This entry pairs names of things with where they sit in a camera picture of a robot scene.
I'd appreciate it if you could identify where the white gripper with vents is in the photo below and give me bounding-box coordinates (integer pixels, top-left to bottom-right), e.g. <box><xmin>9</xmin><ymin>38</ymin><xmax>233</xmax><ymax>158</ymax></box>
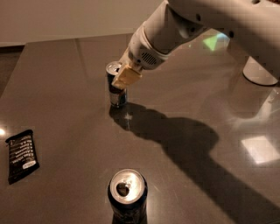
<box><xmin>112</xmin><ymin>21</ymin><xmax>170</xmax><ymax>89</ymax></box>

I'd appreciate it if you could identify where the slim blue silver redbull can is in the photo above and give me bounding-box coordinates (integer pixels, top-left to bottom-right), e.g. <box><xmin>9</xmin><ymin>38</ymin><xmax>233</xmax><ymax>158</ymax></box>
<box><xmin>106</xmin><ymin>61</ymin><xmax>127</xmax><ymax>108</ymax></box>

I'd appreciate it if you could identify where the dark blue soda can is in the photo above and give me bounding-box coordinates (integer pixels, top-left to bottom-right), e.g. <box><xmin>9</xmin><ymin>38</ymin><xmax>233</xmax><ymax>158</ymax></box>
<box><xmin>108</xmin><ymin>169</ymin><xmax>148</xmax><ymax>224</ymax></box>

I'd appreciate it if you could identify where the black snack bar wrapper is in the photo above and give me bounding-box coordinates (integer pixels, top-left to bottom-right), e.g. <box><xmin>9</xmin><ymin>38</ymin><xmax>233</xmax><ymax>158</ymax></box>
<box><xmin>5</xmin><ymin>129</ymin><xmax>39</xmax><ymax>185</ymax></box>

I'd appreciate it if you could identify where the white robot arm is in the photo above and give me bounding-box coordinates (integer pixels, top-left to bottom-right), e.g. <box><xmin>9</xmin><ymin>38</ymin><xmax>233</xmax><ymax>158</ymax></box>
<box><xmin>112</xmin><ymin>0</ymin><xmax>280</xmax><ymax>89</ymax></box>

